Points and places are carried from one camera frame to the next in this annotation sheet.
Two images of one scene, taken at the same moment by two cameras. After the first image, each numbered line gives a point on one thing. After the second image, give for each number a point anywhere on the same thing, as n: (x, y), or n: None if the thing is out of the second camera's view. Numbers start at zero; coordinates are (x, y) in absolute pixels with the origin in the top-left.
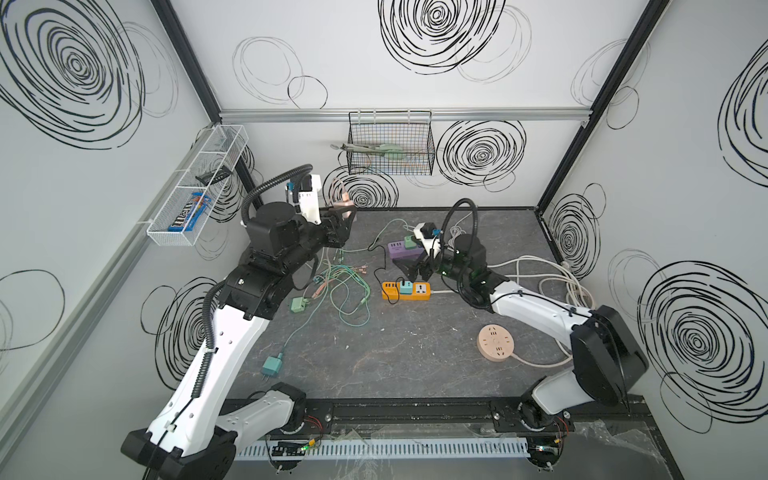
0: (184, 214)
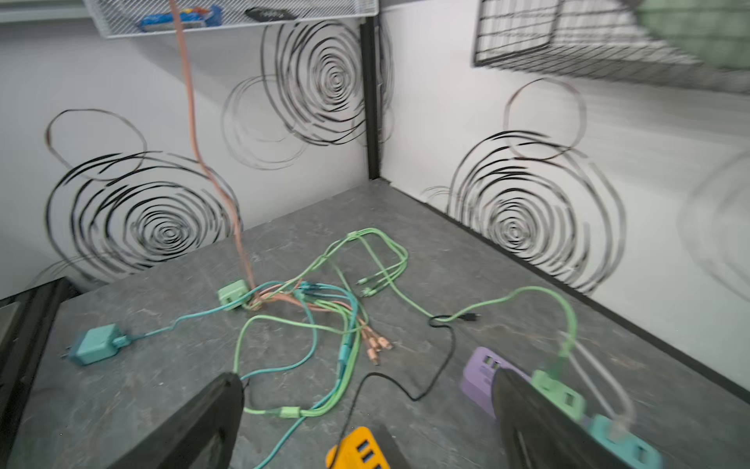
0: (211, 17)
